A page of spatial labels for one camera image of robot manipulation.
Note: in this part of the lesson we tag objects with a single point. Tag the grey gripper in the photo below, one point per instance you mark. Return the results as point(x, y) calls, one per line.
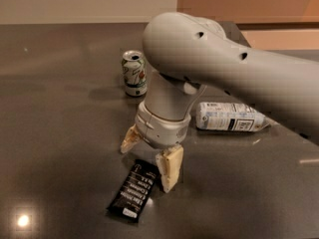
point(161, 129)

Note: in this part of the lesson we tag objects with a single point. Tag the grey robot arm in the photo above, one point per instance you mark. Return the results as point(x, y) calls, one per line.
point(190, 53)

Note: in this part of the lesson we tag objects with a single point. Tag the black rxbar chocolate bar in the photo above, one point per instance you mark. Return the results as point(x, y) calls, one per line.
point(135, 191)

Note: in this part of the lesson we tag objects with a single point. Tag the green white 7up can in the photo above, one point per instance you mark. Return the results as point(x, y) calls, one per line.
point(134, 73)

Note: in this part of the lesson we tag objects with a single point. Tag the clear plastic water bottle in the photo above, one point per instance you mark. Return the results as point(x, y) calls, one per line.
point(229, 117)

